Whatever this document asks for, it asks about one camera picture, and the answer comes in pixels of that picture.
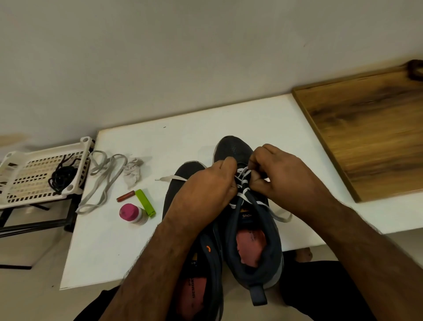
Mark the person's left hand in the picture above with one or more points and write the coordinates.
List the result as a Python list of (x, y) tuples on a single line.
[(201, 195)]

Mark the person's right hand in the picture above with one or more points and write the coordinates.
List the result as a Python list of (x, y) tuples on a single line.
[(294, 182)]

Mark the grey shoelace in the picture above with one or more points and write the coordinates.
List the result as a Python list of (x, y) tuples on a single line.
[(243, 178)]

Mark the dark sneaker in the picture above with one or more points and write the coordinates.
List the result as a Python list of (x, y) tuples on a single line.
[(231, 147), (198, 284)]

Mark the grey shoelaces bundle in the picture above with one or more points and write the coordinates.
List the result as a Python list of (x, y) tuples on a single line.
[(106, 178)]

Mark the black shoelace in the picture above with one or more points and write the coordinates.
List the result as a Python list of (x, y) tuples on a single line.
[(61, 177), (69, 163)]

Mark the person's right forearm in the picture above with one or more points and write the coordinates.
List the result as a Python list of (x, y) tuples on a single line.
[(373, 261)]

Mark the person's left forearm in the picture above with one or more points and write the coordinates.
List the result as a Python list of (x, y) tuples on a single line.
[(149, 278)]

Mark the green marker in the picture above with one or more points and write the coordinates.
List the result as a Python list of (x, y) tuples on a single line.
[(145, 203)]

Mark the pink capped white bottle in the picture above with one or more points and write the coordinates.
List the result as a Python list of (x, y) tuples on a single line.
[(130, 212)]

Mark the small red stick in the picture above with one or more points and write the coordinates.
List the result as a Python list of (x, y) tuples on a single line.
[(125, 196)]

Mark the wooden board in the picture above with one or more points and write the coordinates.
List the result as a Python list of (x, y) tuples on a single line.
[(373, 129)]

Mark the white perforated plastic tray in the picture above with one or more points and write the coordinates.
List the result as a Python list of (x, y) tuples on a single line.
[(33, 177)]

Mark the black metal rack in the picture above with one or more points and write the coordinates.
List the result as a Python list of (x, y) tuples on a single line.
[(30, 221)]

